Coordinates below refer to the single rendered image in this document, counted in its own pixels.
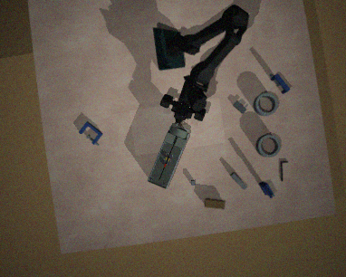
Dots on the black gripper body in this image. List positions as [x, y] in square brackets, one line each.
[167, 100]

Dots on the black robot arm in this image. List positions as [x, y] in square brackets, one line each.
[232, 18]

